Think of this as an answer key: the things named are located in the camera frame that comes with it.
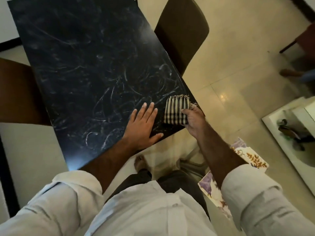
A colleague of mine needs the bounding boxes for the person's left hand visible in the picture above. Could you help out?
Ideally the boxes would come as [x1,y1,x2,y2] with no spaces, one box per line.
[122,102,164,152]

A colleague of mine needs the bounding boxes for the person's right hand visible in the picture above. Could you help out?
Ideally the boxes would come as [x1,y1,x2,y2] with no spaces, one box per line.
[181,105,207,140]

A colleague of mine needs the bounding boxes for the black white striped cloth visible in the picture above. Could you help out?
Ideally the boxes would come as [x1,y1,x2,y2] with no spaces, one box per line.
[163,94,199,126]

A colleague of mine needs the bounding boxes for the person's left forearm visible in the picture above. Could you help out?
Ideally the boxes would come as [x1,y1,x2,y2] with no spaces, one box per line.
[78,137,141,193]

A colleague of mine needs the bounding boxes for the person's right forearm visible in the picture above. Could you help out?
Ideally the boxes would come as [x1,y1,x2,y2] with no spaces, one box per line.
[195,129,249,188]

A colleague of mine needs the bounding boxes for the person's foot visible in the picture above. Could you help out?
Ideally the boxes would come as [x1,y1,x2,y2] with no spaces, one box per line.
[134,155,149,173]
[280,68,304,78]

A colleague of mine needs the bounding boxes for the grey metal table leg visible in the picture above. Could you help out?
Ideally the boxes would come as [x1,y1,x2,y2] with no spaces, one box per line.
[176,144,208,177]

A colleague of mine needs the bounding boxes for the dark trousers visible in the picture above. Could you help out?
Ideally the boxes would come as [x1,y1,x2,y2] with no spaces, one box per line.
[105,168,211,220]

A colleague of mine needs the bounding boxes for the white shirt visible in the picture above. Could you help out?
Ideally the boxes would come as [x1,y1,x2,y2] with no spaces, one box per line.
[0,164,315,236]

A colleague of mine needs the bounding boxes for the dark brown padded chair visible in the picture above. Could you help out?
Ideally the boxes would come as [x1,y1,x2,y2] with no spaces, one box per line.
[154,0,210,77]

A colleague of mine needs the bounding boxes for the floral patterned seat cushion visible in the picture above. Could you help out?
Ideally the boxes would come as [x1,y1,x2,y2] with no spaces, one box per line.
[198,137,269,220]

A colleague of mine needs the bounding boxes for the dark small objects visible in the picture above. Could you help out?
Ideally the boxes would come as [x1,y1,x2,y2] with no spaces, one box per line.
[277,118,309,152]

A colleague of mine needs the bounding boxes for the reddish brown wooden chair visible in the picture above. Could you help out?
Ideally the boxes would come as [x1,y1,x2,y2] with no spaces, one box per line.
[0,58,53,126]

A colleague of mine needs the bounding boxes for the white cabinet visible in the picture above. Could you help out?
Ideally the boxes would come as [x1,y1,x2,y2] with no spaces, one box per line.
[262,95,315,197]

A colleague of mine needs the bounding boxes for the dark red wooden chair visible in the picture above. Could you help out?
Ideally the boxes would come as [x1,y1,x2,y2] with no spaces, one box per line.
[279,22,315,60]

